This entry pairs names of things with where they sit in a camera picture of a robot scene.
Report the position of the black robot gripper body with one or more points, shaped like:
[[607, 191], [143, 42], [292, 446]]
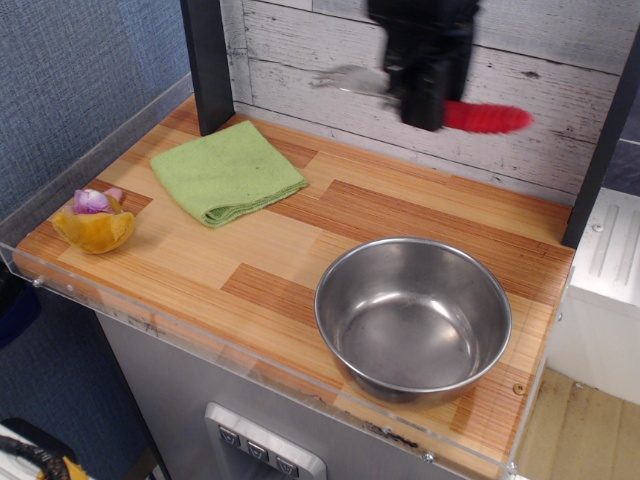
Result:
[[422, 31]]

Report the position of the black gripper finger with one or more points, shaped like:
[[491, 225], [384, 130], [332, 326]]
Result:
[[459, 75], [420, 91]]

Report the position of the red handled metal fork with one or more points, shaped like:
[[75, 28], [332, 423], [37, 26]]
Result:
[[458, 115]]

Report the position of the stainless steel pot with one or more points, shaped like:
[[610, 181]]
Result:
[[413, 318]]

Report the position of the plush toy sandwich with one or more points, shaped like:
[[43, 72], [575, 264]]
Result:
[[95, 222]]

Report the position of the green folded cloth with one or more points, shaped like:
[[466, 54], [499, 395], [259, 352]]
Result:
[[226, 175]]

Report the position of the white metal side shelf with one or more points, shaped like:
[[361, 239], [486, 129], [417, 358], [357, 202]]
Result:
[[595, 340]]

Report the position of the grey cabinet control panel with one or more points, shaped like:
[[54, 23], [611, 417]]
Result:
[[247, 450]]

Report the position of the black yellow object corner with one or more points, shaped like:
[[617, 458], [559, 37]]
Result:
[[28, 452]]

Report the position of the dark vertical post right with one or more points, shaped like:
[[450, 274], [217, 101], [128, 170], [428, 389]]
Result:
[[611, 132]]

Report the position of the dark vertical post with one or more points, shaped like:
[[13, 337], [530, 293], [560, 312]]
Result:
[[611, 132], [206, 45]]

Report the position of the dark vertical post left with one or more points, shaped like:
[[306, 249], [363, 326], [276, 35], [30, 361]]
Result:
[[206, 45]]

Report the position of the clear acrylic guard rail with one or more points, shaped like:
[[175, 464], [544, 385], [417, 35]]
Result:
[[247, 289]]

